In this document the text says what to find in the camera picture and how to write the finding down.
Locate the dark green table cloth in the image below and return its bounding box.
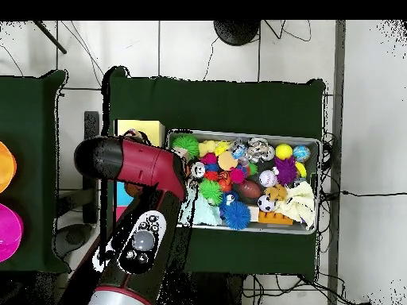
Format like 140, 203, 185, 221
0, 70, 72, 276
101, 68, 325, 282

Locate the green spiky rubber ball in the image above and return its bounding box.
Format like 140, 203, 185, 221
171, 134, 200, 159
199, 178, 223, 206

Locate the light blue patterned ball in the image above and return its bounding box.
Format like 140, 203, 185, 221
292, 145, 312, 163

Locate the white baseball with red stitching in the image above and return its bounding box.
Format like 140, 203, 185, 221
258, 168, 279, 188

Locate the black slanted rod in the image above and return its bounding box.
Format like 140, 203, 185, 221
33, 20, 68, 55

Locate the cream waffle cloth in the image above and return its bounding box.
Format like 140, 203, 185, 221
274, 180, 316, 230

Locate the purple spiky rubber ball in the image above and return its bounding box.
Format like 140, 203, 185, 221
273, 155, 298, 186

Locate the wooden box with three holes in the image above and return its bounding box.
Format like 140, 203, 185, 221
112, 119, 166, 223

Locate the blue spiky toy with eyes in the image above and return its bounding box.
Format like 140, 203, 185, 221
219, 191, 252, 230

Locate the white cloth with colourful spots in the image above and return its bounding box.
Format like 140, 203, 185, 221
123, 128, 149, 144

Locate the shallow metal mesh bin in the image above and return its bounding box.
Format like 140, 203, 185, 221
166, 128, 321, 236

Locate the black round stand base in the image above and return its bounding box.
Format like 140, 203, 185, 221
213, 20, 262, 47

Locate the mint green waffle cloth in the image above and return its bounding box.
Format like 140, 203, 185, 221
179, 188, 223, 227

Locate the plain wooden cube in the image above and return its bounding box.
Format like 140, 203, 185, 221
172, 146, 191, 160

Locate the pink plastic bowl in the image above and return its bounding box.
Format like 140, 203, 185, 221
0, 203, 25, 263

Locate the yellow foam ball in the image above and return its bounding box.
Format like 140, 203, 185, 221
274, 143, 293, 160

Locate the black cable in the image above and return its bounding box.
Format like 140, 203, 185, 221
319, 188, 407, 199

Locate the orange plastic dish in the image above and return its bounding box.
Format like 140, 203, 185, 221
0, 141, 17, 194

